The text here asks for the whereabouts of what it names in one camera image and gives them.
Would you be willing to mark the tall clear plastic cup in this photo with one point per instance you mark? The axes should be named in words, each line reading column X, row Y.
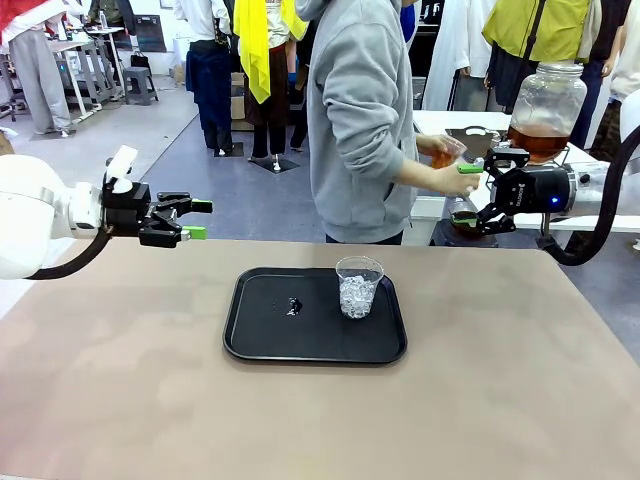
column 448, row 157

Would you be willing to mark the person's right hand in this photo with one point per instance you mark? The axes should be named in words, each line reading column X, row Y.
column 457, row 184

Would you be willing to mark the brown cardboard box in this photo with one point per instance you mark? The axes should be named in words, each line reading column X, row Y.
column 5, row 142

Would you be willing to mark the person in grey trousers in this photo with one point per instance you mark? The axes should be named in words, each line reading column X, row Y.
column 37, row 75

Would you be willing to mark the short clear plastic iced cup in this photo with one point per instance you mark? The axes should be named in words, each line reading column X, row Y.
column 357, row 300

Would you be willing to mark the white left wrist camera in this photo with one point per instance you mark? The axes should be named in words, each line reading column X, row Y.
column 120, row 165

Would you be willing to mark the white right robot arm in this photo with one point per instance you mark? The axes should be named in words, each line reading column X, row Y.
column 585, row 192

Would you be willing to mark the black round bin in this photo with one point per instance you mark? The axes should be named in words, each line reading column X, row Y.
column 445, row 235

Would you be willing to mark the background metal desk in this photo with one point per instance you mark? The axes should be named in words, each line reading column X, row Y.
column 95, row 65

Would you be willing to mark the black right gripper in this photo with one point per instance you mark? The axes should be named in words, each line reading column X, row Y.
column 540, row 192

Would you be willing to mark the cardboard box behind mannequins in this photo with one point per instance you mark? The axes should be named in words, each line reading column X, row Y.
column 237, row 107

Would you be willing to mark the grey plastic stool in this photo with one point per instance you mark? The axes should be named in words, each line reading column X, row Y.
column 140, row 87

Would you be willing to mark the hanging white garment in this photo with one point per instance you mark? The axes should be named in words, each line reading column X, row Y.
column 450, row 50

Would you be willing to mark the person's left hand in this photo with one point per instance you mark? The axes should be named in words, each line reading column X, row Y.
column 430, row 145

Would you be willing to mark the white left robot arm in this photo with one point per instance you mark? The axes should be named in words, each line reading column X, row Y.
column 25, row 215

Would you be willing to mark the glass tea dispenser jar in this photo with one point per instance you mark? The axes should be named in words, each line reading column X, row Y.
column 547, row 105

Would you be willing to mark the person in grey hoodie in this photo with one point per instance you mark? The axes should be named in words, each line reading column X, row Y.
column 350, row 125

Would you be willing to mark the white plastic bin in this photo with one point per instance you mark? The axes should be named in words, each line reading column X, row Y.
column 425, row 220

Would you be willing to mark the mannequin in dark blue trousers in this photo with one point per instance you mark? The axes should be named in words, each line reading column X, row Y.
column 207, row 75

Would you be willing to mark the black plastic tray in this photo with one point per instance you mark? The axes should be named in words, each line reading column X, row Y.
column 315, row 340

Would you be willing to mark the mannequin in yellow-green jacket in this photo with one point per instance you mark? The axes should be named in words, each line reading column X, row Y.
column 545, row 30

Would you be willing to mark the person's right forearm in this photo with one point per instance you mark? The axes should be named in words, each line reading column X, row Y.
column 417, row 177

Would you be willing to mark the mannequin with yellow scarf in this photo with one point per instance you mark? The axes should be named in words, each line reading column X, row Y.
column 257, row 60

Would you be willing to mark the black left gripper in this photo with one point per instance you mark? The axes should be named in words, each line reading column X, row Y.
column 125, row 207

